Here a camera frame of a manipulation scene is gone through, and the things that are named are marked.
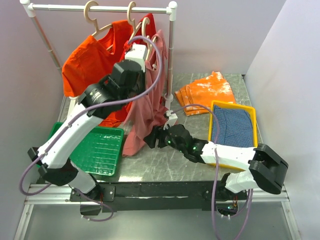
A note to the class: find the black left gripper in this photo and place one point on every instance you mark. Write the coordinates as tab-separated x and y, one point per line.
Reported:
142	76

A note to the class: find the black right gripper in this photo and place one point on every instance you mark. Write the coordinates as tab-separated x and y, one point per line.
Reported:
158	133

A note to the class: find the dusty pink t shirt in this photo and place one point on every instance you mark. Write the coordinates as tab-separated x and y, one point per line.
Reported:
147	111

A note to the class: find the green plastic tray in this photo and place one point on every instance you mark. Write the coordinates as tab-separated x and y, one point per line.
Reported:
98	153

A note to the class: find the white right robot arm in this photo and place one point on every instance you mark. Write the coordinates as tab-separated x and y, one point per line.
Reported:
260	166

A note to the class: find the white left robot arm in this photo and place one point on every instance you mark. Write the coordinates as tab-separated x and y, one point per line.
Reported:
56	167

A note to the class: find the orange t shirt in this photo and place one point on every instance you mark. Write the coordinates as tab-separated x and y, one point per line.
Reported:
94	59

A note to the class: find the red t shirt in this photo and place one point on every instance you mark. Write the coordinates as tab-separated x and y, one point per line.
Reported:
150	29

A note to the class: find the orange white patterned shirt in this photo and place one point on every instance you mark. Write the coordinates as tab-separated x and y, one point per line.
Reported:
204	90

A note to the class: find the beige hanger with red shirt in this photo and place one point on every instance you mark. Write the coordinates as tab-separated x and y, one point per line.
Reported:
131	21

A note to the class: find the blue checked shirt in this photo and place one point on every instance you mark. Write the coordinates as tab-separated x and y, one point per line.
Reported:
235	127

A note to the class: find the beige hanger with orange shirt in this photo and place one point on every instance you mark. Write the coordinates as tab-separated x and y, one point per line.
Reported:
93	21

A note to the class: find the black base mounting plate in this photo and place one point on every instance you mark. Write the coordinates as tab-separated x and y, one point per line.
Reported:
167	195

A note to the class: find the yellow plastic tray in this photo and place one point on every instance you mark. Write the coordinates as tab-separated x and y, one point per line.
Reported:
255	125

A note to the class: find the white clothes rack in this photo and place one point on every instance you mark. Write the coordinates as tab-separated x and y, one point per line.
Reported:
171	10

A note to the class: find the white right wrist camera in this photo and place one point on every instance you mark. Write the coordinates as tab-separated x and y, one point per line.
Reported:
171	119

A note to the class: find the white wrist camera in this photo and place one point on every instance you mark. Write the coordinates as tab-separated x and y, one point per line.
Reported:
171	119
137	53

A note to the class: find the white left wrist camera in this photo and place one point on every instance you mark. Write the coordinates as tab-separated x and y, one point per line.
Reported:
137	53

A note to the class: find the aluminium frame rail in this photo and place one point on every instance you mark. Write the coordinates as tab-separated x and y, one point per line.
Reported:
53	195

